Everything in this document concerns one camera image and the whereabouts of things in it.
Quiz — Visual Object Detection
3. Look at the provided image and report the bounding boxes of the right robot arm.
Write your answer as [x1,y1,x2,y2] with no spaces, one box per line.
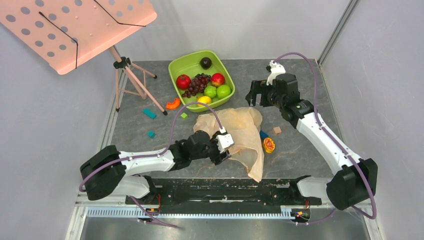
[245,73,378,218]

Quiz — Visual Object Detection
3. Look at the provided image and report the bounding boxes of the small green cube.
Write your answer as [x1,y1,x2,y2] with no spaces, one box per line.
[180,112,188,120]

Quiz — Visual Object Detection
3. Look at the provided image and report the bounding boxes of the teal toy block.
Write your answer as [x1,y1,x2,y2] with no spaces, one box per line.
[142,108,157,119]

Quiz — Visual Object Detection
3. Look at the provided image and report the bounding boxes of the red fake apple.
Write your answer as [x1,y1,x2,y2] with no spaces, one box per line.
[210,72,226,88]

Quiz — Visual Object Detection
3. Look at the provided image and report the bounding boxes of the dark purple fake plum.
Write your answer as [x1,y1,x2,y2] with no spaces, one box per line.
[199,57,212,70]

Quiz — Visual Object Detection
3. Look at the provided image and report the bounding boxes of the green fake apple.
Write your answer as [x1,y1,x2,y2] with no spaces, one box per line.
[216,84,232,100]

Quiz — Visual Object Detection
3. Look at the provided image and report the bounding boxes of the orange curved toy block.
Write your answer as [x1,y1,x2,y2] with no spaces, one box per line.
[166,98,181,110]

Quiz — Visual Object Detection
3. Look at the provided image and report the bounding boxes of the green plastic basin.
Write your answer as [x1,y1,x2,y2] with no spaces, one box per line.
[168,50,236,108]

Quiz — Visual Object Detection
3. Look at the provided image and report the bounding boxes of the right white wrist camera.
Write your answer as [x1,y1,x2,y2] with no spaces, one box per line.
[266,60,286,86]

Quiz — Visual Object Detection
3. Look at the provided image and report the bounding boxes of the green bumpy fake fruit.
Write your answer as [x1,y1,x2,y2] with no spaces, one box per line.
[203,85,217,99]

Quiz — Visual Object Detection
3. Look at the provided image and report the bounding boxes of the yellow fake lemon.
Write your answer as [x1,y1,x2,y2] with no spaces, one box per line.
[197,95,212,105]

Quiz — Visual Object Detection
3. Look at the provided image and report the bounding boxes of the small teal block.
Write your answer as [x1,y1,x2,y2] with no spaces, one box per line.
[147,131,156,138]

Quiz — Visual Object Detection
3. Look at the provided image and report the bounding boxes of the purple cable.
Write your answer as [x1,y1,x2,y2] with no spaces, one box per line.
[273,51,378,226]
[78,102,223,229]

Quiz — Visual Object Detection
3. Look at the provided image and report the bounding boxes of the blue toy brick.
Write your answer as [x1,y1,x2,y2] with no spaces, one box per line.
[259,130,269,140]

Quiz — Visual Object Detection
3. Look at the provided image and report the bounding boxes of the aluminium frame rail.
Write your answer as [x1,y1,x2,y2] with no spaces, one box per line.
[65,194,386,240]

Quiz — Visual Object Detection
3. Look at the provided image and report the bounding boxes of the pink music stand tripod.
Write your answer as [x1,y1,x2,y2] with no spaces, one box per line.
[108,45,168,116]

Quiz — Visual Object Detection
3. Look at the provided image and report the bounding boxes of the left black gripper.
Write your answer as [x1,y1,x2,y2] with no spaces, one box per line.
[190,130,231,165]

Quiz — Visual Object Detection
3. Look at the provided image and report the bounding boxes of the yellow orange round toy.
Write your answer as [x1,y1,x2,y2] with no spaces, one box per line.
[262,137,276,154]

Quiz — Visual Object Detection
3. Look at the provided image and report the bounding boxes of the red fake grape bunch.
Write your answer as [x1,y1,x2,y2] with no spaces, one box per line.
[181,73,212,98]

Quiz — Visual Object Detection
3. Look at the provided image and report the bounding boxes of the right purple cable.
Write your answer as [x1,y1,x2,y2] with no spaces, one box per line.
[273,51,378,226]

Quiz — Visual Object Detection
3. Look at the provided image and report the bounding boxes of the pink perforated music stand desk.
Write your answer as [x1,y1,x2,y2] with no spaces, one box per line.
[0,0,157,75]

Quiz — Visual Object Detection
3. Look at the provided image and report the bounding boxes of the beige plastic banana-print bag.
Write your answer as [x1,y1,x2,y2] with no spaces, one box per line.
[193,106,266,183]

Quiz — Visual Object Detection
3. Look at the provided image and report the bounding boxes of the small wooden block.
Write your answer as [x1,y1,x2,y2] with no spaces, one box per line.
[272,126,282,136]

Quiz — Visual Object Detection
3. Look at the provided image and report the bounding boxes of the red fake pomegranate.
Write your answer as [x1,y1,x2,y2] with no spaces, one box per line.
[175,74,192,90]

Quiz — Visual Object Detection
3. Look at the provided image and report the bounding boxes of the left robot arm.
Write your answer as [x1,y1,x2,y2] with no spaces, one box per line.
[80,129,235,204]

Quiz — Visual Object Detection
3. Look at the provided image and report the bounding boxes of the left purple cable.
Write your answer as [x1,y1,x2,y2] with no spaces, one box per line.
[78,102,223,229]

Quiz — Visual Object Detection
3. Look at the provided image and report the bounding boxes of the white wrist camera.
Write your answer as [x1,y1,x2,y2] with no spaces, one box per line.
[266,60,286,86]
[215,127,235,153]

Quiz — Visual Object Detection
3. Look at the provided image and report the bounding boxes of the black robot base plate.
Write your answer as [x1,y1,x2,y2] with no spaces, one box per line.
[138,178,322,206]

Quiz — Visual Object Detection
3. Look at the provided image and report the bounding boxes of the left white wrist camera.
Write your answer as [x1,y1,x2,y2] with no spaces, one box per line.
[215,127,235,153]

